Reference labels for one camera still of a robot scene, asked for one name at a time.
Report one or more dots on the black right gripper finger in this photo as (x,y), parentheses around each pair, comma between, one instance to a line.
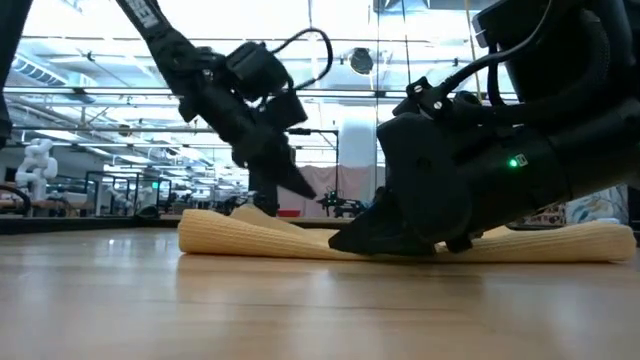
(385,235)

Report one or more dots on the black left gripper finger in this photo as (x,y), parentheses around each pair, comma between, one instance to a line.
(296,170)
(282,176)

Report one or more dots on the yellow towel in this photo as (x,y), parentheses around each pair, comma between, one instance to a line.
(240,237)

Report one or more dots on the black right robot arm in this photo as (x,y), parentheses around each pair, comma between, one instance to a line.
(600,150)

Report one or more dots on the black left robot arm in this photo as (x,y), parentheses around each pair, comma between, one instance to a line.
(165,40)

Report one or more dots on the small black robot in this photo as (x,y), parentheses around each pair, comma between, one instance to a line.
(342,205)

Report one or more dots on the round dark ceiling fixture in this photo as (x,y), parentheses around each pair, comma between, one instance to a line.
(361,61)

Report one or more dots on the patterned colourful cloth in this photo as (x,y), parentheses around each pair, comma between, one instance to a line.
(595,207)

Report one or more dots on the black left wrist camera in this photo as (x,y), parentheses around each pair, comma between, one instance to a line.
(257,70)

